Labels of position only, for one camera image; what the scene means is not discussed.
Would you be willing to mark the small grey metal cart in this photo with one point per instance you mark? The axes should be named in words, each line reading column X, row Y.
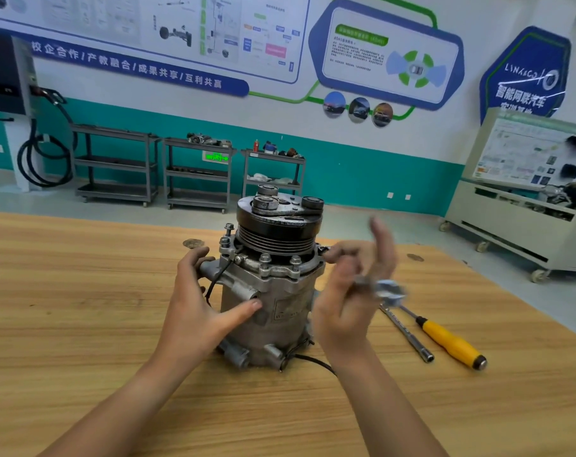
column 273, row 178

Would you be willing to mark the white charging station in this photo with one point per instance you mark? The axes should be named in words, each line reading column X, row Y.
column 9, row 80

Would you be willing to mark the pale green training bench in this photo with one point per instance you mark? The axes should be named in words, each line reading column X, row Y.
column 516, row 204

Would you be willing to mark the round car photo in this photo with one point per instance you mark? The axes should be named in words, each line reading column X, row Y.
column 359, row 109
column 382, row 114
column 334, row 104

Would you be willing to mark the white cloth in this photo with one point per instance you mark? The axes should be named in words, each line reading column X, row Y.
column 269, row 178

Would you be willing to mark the dark small parts pile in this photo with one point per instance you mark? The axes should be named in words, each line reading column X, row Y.
column 292, row 153

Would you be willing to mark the silver wrench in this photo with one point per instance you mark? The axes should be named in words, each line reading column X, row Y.
column 388, row 291

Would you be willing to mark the person's left forearm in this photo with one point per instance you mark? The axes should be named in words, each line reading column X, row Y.
column 121, row 409

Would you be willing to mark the empty grey metal cart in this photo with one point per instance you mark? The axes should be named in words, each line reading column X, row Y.
column 116, row 161

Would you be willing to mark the person's right forearm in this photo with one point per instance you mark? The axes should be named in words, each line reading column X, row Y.
column 388, row 414

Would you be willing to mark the silver compressor with black pulley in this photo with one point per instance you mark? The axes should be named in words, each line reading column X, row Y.
column 273, row 261

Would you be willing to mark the grey cart with engine parts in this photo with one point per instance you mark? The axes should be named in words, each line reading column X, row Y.
column 197, row 176

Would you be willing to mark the person's right fingers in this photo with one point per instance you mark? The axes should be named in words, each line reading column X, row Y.
column 384, row 252

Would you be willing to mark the blue hexagon wall sign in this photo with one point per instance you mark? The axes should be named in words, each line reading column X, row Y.
column 524, row 76

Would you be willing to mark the blue wall banner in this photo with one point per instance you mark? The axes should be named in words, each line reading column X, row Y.
column 121, row 64

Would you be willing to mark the blue framed info panel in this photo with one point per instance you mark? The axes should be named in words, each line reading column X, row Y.
column 388, row 52

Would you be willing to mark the person's right hand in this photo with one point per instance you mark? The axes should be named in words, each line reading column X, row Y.
column 338, row 314

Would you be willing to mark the silver socket extension bar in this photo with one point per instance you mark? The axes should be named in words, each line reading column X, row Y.
column 409, row 333

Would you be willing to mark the silver clutch holding tool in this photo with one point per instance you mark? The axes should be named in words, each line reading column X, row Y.
column 288, row 207

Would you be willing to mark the person's left thumb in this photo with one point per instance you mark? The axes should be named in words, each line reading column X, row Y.
column 243, row 311

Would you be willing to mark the pile of metal engine parts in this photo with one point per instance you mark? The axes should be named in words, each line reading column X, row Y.
column 207, row 139

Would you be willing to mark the person's left hand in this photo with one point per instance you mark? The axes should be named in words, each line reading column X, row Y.
column 188, row 314

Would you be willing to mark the blue small container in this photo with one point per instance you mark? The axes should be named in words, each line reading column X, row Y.
column 269, row 147

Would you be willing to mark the green exit sign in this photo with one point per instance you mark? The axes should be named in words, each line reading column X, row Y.
column 215, row 157

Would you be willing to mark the large white info board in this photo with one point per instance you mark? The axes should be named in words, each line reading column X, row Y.
column 126, row 18

